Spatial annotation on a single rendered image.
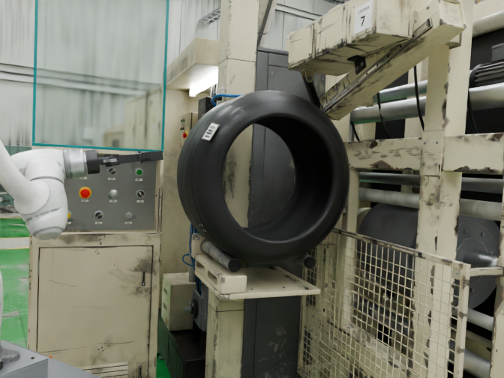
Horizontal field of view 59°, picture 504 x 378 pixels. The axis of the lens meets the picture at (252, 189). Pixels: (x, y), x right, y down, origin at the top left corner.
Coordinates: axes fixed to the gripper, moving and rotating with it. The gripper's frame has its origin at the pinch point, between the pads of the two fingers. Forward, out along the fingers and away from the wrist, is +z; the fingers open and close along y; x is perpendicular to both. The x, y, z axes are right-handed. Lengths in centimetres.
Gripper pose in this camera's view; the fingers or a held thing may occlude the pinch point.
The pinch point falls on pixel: (151, 156)
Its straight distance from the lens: 149.6
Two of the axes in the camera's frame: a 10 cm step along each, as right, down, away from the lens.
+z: 9.3, -1.2, 3.5
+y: -3.6, -0.8, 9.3
